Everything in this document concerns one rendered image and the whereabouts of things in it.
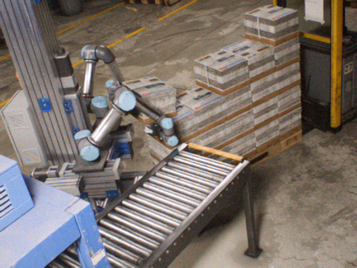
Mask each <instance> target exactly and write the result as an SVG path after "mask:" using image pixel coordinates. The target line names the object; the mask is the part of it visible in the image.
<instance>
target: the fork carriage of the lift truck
mask: <svg viewBox="0 0 357 268"><path fill-rule="evenodd" d="M300 99H301V108H302V111H301V122H302V123H304V124H305V123H308V124H311V125H314V127H315V128H317V129H319V130H321V131H323V132H325V131H326V130H328V103H326V102H324V101H321V100H316V99H314V98H311V97H310V96H306V95H304V94H301V96H300Z"/></svg>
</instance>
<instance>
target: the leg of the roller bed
mask: <svg viewBox="0 0 357 268"><path fill-rule="evenodd" d="M242 196H243V203H244V213H245V225H246V231H247V242H248V248H249V253H252V254H254V255H255V254H257V253H256V252H257V251H258V243H257V236H256V224H255V217H254V204H253V197H252V184H251V178H250V179H248V180H247V181H246V182H245V183H244V184H243V186H242Z"/></svg>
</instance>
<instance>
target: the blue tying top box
mask: <svg viewBox="0 0 357 268"><path fill-rule="evenodd" d="M33 207H34V204H33V201H32V198H31V196H30V194H29V192H28V190H27V187H26V184H25V182H24V179H23V177H22V174H21V173H20V170H19V168H18V165H17V161H15V160H12V159H10V158H7V157H5V156H3V155H1V154H0V231H1V230H3V229H5V228H6V227H7V226H8V225H9V224H11V223H12V222H14V221H15V220H16V219H17V218H19V217H21V215H23V214H25V213H26V212H27V211H28V210H30V209H32V208H33Z"/></svg>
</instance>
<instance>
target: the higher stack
mask: <svg viewBox="0 0 357 268"><path fill-rule="evenodd" d="M244 25H245V33H246V34H250V35H253V36H258V37H259V38H260V37H261V38H264V39H268V40H272V41H274V42H275V41H277V40H279V39H281V38H284V37H286V36H288V35H290V34H293V33H295V32H297V31H298V30H299V23H298V10H294V9H291V8H282V7H280V6H275V5H271V4H267V5H264V6H261V7H259V8H256V9H255V10H252V11H249V12H247V13H244ZM246 40H249V41H253V42H256V43H259V44H261V45H266V46H268V47H272V48H274V61H275V63H274V64H275V67H278V66H280V65H282V64H284V63H286V62H288V61H290V60H292V59H294V58H296V57H298V56H299V55H300V53H299V49H300V43H299V37H295V38H292V39H290V40H288V41H286V42H284V43H281V44H280V45H278V46H273V45H269V44H266V43H262V42H259V41H255V40H251V39H248V38H247V39H246ZM275 75H276V76H275V77H276V78H275V80H276V81H275V83H276V84H277V91H278V94H279V91H280V90H281V89H283V88H285V87H287V86H289V85H291V84H292V83H294V82H297V81H299V80H300V67H299V61H298V62H296V63H293V64H291V65H289V66H288V67H286V68H284V69H281V70H279V71H276V72H275ZM300 96H301V90H300V85H297V86H295V87H293V88H291V89H290V90H288V91H286V92H285V93H282V94H280V95H277V99H278V100H277V103H278V114H280V113H281V112H283V111H285V110H287V109H289V108H291V107H292V106H294V105H296V104H298V103H299V102H300V101H301V99H300ZM301 111H302V108H301V107H298V108H296V109H294V110H292V111H291V112H289V113H288V114H286V115H284V116H282V117H280V118H278V124H279V135H280V136H281V135H282V134H283V133H285V132H287V131H289V130H291V129H292V128H294V127H295V126H298V125H300V124H301V123H302V122H301ZM301 140H302V128H298V129H297V130H295V131H294V132H292V133H290V134H289V135H287V136H285V137H284V138H282V139H280V140H279V142H280V151H285V150H286V149H288V148H290V147H291V146H292V145H294V144H296V143H297V142H299V141H301Z"/></svg>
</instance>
